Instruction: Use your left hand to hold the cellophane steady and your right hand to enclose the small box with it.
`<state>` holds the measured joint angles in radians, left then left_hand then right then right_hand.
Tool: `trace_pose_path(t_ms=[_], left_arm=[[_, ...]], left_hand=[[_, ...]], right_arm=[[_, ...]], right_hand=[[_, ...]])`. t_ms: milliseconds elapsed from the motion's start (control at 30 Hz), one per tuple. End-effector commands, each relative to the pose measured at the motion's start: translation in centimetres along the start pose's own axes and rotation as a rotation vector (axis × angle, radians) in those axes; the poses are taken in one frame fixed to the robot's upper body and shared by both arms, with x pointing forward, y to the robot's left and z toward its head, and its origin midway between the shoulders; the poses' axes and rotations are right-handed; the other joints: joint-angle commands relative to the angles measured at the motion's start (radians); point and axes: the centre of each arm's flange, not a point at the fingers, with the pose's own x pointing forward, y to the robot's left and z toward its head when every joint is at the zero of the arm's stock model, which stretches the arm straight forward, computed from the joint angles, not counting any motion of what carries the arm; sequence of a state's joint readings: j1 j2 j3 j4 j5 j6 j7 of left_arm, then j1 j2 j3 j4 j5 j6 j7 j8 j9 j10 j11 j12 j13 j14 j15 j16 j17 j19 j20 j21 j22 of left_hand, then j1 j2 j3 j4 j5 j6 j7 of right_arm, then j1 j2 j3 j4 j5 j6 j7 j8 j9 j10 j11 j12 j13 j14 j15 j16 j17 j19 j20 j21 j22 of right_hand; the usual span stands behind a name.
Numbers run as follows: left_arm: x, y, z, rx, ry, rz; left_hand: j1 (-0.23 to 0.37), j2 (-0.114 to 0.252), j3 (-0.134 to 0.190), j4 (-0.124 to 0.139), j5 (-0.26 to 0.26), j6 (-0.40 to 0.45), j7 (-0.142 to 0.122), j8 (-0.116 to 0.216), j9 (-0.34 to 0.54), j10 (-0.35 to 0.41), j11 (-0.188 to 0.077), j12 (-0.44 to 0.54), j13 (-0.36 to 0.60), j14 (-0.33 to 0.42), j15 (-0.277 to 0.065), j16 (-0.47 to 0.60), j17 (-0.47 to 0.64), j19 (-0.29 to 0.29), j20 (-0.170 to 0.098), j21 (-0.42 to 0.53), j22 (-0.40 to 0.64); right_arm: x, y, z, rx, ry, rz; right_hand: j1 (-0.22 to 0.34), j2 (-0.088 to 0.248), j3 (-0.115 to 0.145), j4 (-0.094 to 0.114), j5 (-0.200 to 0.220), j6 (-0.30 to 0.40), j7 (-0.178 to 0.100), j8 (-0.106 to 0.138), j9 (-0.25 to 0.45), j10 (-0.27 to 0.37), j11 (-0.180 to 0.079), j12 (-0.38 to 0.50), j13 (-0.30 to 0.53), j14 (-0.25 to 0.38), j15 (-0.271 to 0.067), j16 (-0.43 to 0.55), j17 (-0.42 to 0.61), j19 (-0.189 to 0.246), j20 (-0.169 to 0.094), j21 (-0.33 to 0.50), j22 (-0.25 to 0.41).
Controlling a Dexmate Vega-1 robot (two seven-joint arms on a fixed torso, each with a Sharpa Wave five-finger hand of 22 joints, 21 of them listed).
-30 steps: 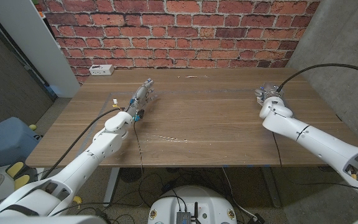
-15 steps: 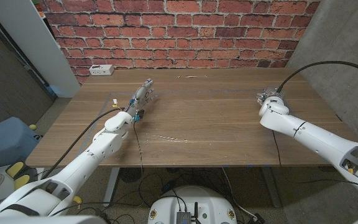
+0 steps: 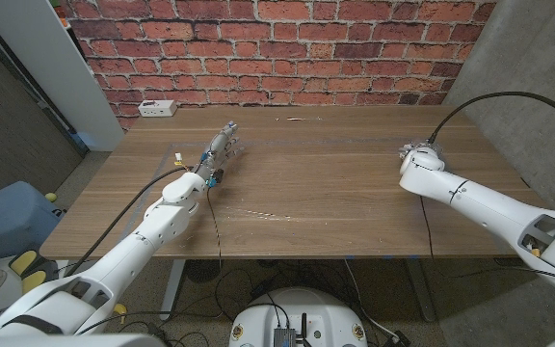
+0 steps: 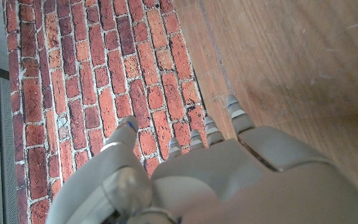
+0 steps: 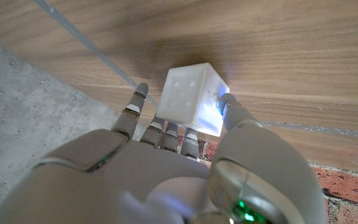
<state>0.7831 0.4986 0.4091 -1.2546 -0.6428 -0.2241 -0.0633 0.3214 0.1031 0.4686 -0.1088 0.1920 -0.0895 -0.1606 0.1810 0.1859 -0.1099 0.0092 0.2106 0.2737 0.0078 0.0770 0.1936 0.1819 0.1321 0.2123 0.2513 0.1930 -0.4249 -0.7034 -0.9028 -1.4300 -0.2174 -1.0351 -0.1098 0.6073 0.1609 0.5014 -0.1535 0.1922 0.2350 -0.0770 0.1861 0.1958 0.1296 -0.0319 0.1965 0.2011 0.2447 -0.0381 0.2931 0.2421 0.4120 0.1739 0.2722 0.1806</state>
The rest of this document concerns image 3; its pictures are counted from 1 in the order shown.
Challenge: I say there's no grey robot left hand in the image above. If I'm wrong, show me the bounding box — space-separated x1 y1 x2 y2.
194 120 246 183

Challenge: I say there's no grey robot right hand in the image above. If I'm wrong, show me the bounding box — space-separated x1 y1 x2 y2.
399 139 445 159

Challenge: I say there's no clear cellophane sheet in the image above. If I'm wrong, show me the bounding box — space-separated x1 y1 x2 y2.
224 115 336 224

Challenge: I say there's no grey electronics box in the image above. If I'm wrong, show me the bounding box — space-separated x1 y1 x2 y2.
273 327 298 347

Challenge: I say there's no white power strip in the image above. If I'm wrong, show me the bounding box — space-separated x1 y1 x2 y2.
137 99 178 119

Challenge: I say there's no red brick print backdrop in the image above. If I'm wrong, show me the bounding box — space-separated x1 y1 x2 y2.
60 0 498 131

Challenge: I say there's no black round fan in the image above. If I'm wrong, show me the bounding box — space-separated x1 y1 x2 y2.
184 259 222 284

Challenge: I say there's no grey table leg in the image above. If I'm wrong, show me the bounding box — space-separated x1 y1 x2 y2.
405 258 437 323

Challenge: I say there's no white table leg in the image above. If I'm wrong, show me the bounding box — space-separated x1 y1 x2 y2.
159 259 187 322

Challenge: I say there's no white door panel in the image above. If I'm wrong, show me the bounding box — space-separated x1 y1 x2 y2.
0 0 125 153

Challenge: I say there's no white robot torso base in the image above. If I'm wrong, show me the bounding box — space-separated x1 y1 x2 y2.
227 287 369 347

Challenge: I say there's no blue grey plastic bin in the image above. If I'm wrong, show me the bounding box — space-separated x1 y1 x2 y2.
0 180 65 264

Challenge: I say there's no yellow black foot pedal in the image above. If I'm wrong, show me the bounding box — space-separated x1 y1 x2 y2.
8 249 60 295

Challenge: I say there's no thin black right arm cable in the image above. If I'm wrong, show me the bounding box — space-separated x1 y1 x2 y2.
418 195 519 280

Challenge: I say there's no thin black left wrist cable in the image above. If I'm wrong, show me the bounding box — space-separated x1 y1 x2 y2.
206 186 224 271

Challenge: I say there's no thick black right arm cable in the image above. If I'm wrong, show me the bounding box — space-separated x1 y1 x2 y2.
426 90 555 146

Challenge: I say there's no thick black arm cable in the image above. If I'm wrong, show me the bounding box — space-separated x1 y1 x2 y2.
426 90 555 146
65 166 190 279

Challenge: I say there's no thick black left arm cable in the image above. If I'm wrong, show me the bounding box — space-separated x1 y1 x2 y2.
65 166 190 279

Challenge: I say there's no white floor cable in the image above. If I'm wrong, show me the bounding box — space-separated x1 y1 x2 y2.
343 258 402 341

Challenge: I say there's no black floor cable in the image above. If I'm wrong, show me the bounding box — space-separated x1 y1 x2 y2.
75 307 224 336

